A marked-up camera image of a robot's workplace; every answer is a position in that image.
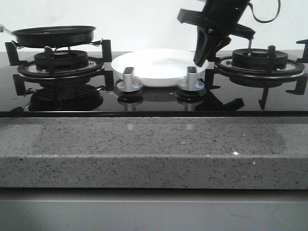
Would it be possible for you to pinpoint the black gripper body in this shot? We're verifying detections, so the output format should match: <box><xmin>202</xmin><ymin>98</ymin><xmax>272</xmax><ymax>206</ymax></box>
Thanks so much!
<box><xmin>177</xmin><ymin>0</ymin><xmax>255</xmax><ymax>39</ymax></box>

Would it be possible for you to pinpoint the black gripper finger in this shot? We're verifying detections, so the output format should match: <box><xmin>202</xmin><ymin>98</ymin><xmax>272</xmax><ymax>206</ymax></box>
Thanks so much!
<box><xmin>193</xmin><ymin>26</ymin><xmax>224</xmax><ymax>65</ymax></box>
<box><xmin>209</xmin><ymin>36</ymin><xmax>231</xmax><ymax>58</ymax></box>

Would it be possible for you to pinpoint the white round plate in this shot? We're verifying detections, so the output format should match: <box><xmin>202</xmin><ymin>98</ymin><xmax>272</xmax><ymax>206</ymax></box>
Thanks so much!
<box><xmin>111</xmin><ymin>49</ymin><xmax>195</xmax><ymax>87</ymax></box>

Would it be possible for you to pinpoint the black frying pan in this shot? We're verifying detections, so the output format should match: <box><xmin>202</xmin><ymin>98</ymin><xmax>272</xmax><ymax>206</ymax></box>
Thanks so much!
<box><xmin>0</xmin><ymin>25</ymin><xmax>96</xmax><ymax>48</ymax></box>

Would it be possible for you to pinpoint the right black gas burner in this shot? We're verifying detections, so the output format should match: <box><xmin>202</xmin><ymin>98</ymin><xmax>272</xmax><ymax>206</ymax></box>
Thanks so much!
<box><xmin>231</xmin><ymin>49</ymin><xmax>288</xmax><ymax>70</ymax></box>

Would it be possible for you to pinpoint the black gas burner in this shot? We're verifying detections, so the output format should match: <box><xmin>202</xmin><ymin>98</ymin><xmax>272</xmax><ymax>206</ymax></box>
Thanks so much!
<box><xmin>231</xmin><ymin>49</ymin><xmax>288</xmax><ymax>70</ymax></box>
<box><xmin>34</xmin><ymin>50</ymin><xmax>89</xmax><ymax>71</ymax></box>

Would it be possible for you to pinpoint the right silver stove knob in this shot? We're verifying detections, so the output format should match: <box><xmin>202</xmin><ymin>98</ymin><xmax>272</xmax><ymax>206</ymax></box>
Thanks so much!
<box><xmin>177</xmin><ymin>66</ymin><xmax>205</xmax><ymax>91</ymax></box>

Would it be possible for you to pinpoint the silver stove knob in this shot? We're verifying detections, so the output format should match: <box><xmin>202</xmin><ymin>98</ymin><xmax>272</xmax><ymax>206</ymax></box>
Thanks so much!
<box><xmin>116</xmin><ymin>67</ymin><xmax>144</xmax><ymax>92</ymax></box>
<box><xmin>177</xmin><ymin>66</ymin><xmax>205</xmax><ymax>91</ymax></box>

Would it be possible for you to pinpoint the right black pan support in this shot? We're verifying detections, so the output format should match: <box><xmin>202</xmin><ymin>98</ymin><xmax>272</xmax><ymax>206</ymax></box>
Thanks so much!
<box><xmin>205</xmin><ymin>39</ymin><xmax>308</xmax><ymax>95</ymax></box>

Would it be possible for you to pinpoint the black pan support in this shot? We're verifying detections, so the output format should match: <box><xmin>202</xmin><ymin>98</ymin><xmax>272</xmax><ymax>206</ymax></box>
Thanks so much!
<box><xmin>205</xmin><ymin>39</ymin><xmax>308</xmax><ymax>95</ymax></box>
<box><xmin>5</xmin><ymin>39</ymin><xmax>113</xmax><ymax>96</ymax></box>

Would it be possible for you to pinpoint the left silver stove knob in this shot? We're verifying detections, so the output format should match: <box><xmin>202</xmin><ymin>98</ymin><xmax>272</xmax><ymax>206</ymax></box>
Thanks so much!
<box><xmin>116</xmin><ymin>67</ymin><xmax>144</xmax><ymax>92</ymax></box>

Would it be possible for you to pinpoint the black glass cooktop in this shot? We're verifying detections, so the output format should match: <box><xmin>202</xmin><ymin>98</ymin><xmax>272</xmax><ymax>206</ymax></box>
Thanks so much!
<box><xmin>0</xmin><ymin>52</ymin><xmax>308</xmax><ymax>117</ymax></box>

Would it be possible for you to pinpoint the left black gas burner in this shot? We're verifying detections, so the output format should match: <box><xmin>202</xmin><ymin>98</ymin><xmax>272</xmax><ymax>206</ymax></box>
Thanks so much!
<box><xmin>34</xmin><ymin>50</ymin><xmax>89</xmax><ymax>71</ymax></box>

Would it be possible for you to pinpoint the left black pan support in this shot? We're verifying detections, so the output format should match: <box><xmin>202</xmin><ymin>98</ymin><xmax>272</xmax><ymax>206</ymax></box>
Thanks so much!
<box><xmin>5</xmin><ymin>39</ymin><xmax>113</xmax><ymax>96</ymax></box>

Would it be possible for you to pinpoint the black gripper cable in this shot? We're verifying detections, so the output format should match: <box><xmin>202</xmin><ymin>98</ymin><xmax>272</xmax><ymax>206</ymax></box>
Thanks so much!
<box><xmin>247</xmin><ymin>0</ymin><xmax>282</xmax><ymax>24</ymax></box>

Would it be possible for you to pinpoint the wire pan trivet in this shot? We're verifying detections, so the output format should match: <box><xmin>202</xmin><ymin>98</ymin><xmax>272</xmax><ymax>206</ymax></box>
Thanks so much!
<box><xmin>5</xmin><ymin>39</ymin><xmax>103</xmax><ymax>51</ymax></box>

